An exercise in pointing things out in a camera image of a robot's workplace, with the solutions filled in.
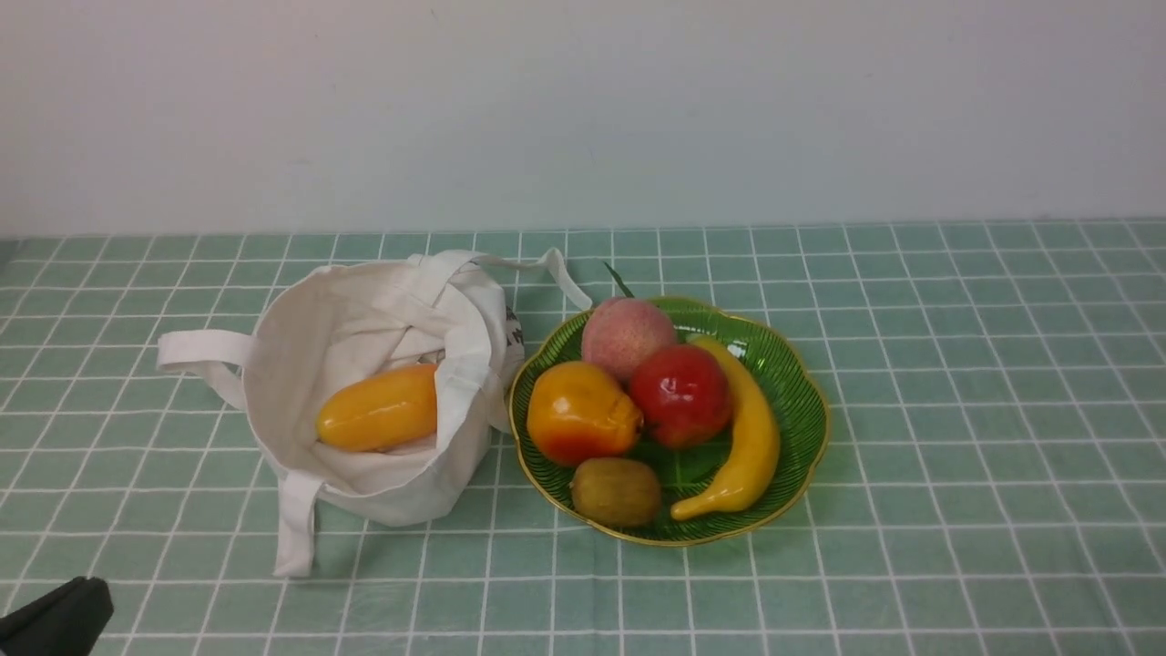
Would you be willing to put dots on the white cloth tote bag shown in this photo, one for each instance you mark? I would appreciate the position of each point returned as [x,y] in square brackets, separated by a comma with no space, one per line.
[336,327]

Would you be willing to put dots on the round orange persimmon fruit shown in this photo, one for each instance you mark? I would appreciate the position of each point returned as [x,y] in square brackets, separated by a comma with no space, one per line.
[579,411]

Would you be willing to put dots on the green glass scalloped plate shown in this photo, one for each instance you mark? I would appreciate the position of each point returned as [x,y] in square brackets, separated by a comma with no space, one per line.
[800,409]

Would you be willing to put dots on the pink peach with leaf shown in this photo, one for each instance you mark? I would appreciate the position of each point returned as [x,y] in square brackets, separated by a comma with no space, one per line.
[624,332]

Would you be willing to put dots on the elongated orange mango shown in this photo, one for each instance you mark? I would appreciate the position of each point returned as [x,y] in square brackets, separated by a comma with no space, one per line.
[382,412]

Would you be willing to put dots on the red apple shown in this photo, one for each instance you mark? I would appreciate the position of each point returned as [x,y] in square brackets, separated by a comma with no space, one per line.
[684,396]

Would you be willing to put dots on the green checkered tablecloth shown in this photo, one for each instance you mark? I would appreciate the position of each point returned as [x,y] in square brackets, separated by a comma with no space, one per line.
[994,483]

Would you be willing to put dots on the yellow banana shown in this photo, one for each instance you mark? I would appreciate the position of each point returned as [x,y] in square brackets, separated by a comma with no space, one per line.
[756,442]

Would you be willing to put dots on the brown kiwi fruit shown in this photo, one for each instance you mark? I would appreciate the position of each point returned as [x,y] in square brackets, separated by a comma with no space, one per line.
[616,492]

